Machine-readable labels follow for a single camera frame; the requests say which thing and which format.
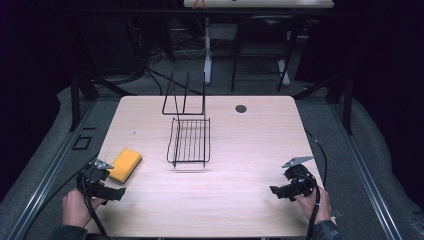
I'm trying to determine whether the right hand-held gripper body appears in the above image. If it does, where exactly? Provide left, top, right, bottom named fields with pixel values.
left=281, top=155, right=316, bottom=198

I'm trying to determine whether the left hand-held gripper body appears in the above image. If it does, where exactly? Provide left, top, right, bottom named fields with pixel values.
left=76, top=158, right=115, bottom=201

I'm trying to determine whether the person's right hand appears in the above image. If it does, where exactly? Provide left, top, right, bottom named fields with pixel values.
left=293, top=186, right=332, bottom=225

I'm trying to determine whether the person's left hand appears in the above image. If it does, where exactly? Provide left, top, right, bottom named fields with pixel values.
left=61, top=187, right=108, bottom=230

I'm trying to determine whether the yellow sponge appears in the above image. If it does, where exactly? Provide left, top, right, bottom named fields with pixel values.
left=108, top=147, right=143, bottom=185

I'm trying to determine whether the black metal chair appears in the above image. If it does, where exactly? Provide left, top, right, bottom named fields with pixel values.
left=230, top=14, right=301, bottom=93

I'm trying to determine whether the white desk leg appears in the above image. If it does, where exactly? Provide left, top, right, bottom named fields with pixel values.
left=203, top=17, right=214, bottom=86

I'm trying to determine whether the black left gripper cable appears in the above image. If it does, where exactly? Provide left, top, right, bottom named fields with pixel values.
left=79, top=173, right=108, bottom=237

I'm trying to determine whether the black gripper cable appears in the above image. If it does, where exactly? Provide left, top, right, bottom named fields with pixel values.
left=298, top=130, right=329, bottom=240
left=79, top=173, right=108, bottom=237

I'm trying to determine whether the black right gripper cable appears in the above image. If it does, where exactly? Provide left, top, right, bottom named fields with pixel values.
left=298, top=130, right=329, bottom=240

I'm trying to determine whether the aluminium floor rail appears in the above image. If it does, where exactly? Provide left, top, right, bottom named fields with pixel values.
left=5, top=99, right=98, bottom=240
left=330, top=99, right=404, bottom=240

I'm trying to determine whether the black frame post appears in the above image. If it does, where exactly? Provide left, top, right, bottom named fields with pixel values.
left=68, top=73, right=82, bottom=133

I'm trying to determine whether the black wire rack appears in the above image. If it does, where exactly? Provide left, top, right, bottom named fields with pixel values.
left=161, top=71, right=212, bottom=169

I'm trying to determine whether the bundle of floor cables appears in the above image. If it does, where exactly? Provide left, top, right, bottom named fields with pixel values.
left=131, top=19, right=206, bottom=98

